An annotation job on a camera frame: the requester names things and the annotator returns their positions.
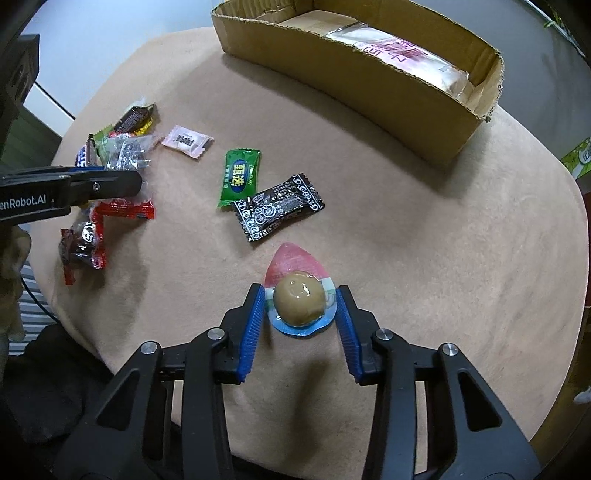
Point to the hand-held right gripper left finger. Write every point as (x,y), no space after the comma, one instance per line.
(251,332)

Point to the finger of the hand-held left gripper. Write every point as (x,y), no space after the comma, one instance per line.
(111,187)
(87,169)

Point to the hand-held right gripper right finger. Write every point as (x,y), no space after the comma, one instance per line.
(350,337)

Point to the blue white chocolate bar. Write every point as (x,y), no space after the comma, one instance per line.
(85,156)

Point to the green clear snack packet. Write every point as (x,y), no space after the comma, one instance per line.
(122,150)

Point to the braised egg packet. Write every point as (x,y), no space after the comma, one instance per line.
(298,297)

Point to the red-edged dark snack packet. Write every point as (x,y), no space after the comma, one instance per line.
(83,242)

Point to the brown chocolate bar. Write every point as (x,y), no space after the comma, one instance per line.
(131,119)

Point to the pink candy packet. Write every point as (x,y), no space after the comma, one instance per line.
(187,141)

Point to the green candy packet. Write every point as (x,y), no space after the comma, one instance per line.
(238,177)

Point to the black candy packet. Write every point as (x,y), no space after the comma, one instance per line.
(277,205)

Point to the cardboard box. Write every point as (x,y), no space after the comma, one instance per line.
(351,83)

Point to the person's left forearm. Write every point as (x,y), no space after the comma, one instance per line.
(11,286)

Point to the red snack packet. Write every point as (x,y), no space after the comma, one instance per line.
(124,210)

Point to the striped cloth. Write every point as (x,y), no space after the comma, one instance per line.
(37,314)

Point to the black cloth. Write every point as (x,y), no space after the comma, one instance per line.
(41,406)

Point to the white object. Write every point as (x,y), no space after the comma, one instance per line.
(584,397)

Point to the sliced bread packet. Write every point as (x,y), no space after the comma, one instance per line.
(406,55)

